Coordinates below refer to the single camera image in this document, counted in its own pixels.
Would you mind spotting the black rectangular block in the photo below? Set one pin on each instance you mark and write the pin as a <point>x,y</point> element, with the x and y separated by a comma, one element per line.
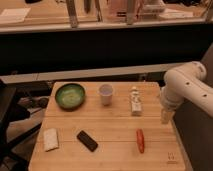
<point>89,142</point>

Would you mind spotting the grey metal post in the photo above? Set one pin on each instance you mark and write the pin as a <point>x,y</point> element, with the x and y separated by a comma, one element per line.
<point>130,12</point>
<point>72,13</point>

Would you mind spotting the grey metal post right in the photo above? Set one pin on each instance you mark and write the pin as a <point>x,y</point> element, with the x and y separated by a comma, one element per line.
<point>130,12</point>

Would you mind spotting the red chili pepper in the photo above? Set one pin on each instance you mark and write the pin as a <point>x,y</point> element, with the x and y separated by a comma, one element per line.
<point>140,140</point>

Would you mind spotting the white paper cup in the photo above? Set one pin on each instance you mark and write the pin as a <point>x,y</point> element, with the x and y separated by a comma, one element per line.
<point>106,93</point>

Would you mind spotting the wooden table board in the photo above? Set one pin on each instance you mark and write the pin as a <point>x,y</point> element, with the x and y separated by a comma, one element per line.
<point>114,128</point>

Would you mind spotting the white paper sheet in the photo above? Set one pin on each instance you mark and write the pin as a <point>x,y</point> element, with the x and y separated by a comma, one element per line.
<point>16,15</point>

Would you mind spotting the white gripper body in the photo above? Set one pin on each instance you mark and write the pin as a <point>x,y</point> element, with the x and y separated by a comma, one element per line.
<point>166,115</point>

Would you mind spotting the white bottle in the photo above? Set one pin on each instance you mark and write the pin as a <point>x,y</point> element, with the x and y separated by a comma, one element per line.
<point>136,107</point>

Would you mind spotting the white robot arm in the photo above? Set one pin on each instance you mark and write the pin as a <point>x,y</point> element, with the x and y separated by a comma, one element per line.
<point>185,82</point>

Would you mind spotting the white folded cloth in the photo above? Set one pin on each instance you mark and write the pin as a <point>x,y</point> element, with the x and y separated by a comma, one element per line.
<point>50,139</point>

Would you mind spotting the green ceramic bowl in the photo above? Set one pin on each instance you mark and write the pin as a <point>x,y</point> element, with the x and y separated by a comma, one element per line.
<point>70,96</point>

